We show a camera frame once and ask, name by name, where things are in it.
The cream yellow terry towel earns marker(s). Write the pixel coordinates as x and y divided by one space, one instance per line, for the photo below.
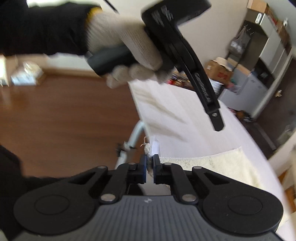
245 164

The cardboard box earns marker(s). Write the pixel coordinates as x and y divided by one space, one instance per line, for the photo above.
218 70

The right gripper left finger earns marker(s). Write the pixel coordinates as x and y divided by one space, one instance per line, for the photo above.
118 182

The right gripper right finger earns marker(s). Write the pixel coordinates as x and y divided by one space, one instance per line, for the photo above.
175 177

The left gloved hand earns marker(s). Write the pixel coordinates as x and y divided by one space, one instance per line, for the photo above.
108 30

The grey storage cabinet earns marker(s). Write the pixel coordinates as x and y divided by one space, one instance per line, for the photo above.
260 65

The hanging grey bag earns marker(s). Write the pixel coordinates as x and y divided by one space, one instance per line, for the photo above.
239 43

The cooking oil bottles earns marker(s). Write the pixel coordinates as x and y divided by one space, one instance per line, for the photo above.
180 80

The left black sleeve forearm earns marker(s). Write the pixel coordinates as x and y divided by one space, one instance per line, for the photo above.
44 30

